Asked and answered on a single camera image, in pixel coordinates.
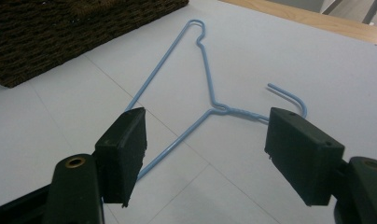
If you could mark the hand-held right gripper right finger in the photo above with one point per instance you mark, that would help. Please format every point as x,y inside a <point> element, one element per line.
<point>304,155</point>

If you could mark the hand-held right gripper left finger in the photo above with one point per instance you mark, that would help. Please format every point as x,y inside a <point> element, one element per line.
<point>121,155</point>

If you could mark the white desk frame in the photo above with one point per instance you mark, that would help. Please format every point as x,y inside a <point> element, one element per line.
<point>371,11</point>

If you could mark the brown woven basket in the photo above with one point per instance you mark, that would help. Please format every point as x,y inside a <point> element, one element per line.
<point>68,28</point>

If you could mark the white table sheet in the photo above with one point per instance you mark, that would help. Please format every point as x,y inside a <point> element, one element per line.
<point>270,62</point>

